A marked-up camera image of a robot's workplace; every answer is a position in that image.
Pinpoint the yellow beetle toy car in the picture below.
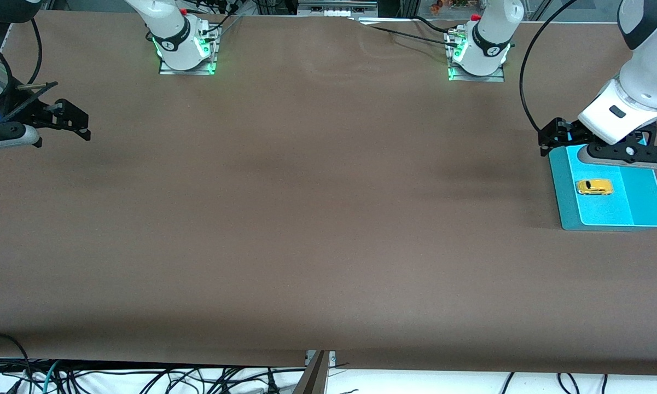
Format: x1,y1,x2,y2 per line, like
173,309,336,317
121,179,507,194
576,179,614,196

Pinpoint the teal plastic storage bin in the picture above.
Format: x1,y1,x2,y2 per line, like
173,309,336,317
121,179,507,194
548,140,657,231

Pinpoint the orange background object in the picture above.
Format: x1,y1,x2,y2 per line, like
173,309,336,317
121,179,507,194
429,0,474,14

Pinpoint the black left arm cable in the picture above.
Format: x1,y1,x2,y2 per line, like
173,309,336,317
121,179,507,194
519,0,580,135

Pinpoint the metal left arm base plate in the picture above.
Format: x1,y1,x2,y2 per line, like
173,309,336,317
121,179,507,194
447,28,505,83

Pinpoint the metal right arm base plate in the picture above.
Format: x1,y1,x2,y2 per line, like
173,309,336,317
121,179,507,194
159,26,218,76

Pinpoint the long black table cable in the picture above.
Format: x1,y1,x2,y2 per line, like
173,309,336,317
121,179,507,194
353,15,463,44

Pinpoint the black looped floor cable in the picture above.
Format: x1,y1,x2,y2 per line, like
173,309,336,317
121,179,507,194
0,332,32,394

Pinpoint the teal floor cable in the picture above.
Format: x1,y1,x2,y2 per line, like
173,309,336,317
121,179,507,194
42,361,62,394

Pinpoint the black floor cable tangle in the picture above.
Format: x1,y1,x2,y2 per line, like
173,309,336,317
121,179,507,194
60,366,307,394

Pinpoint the silver table edge bracket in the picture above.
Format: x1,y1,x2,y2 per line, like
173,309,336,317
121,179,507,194
305,350,337,367

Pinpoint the brown table support post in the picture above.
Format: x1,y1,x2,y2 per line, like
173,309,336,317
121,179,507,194
293,351,329,394

